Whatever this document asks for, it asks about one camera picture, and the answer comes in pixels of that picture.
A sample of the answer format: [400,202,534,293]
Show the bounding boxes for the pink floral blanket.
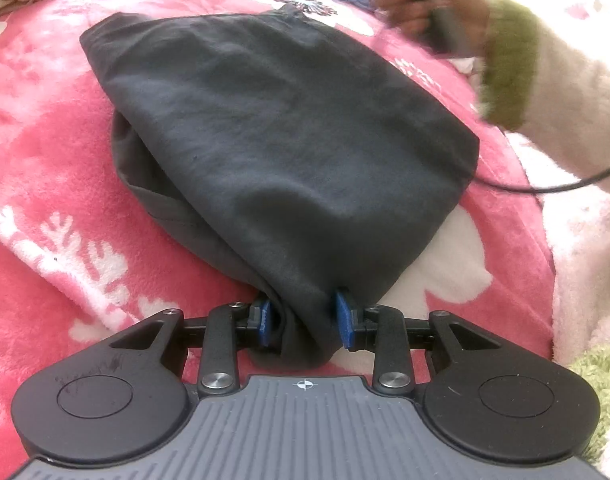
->
[0,0,610,480]

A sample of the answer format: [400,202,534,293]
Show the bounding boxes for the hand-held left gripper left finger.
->
[108,298,274,395]

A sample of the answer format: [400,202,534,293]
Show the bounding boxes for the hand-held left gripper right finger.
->
[334,287,502,395]

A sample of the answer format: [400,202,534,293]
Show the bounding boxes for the dark grey pants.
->
[80,3,481,367]

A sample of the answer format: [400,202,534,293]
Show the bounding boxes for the person's right hand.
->
[372,0,492,57]

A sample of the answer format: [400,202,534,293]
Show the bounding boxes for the black cable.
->
[471,157,610,195]

